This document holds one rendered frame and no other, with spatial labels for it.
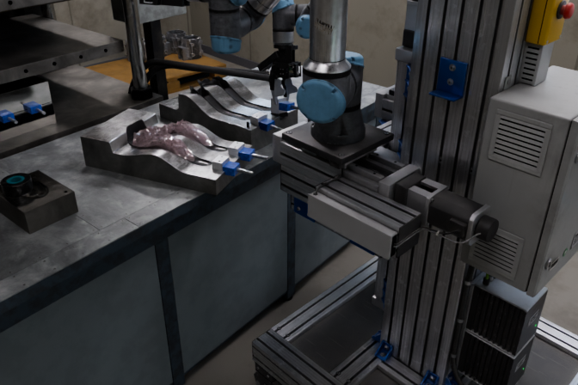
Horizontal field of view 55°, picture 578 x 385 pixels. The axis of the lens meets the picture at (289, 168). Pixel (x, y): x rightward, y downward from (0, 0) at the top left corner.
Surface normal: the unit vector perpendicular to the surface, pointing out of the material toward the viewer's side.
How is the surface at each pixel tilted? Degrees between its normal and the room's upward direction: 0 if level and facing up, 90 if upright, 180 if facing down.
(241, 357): 0
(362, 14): 90
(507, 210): 90
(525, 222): 90
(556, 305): 0
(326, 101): 98
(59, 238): 0
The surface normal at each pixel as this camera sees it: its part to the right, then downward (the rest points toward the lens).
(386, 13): -0.72, 0.33
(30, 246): 0.00, -0.88
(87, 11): 0.70, 0.34
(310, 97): -0.34, 0.56
